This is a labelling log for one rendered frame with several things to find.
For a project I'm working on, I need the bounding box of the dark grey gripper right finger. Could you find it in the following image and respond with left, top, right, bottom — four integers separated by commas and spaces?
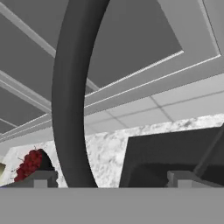
166, 170, 224, 188

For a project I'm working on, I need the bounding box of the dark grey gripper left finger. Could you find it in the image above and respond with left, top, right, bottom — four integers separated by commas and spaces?
2, 170, 59, 188

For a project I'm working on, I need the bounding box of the dark grey curved faucet spout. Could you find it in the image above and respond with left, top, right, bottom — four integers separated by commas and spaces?
51, 0, 111, 188

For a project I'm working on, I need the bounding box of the red grape bunch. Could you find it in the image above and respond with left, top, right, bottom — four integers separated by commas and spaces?
13, 148, 44, 183

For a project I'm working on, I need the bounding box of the pale yellow object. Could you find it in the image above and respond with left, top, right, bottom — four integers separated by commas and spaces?
0, 162, 7, 186

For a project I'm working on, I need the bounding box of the grey panelled cupboard door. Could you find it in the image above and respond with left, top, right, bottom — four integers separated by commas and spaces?
0, 0, 60, 116
200, 0, 224, 58
83, 0, 221, 102

